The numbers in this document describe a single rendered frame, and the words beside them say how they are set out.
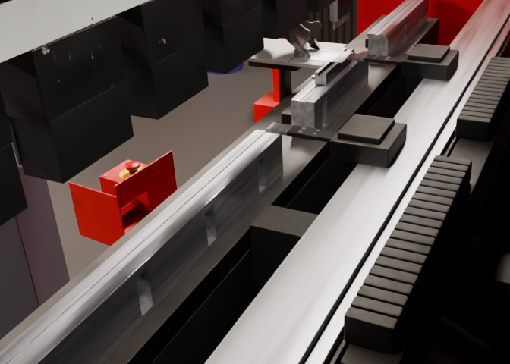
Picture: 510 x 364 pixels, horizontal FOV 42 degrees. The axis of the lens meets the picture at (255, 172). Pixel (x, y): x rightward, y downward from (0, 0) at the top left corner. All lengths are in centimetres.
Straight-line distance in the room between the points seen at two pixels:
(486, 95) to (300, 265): 61
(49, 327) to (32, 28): 40
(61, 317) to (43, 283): 115
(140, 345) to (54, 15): 49
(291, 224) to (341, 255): 28
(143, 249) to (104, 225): 58
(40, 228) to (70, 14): 130
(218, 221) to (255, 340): 40
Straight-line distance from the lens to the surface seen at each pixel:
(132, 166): 166
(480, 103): 136
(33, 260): 203
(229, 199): 121
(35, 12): 76
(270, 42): 186
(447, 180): 106
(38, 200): 202
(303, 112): 154
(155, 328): 104
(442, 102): 149
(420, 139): 131
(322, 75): 162
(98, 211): 161
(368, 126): 124
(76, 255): 286
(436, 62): 162
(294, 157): 148
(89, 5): 83
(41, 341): 92
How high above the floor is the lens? 154
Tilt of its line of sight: 28 degrees down
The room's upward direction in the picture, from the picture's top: 4 degrees counter-clockwise
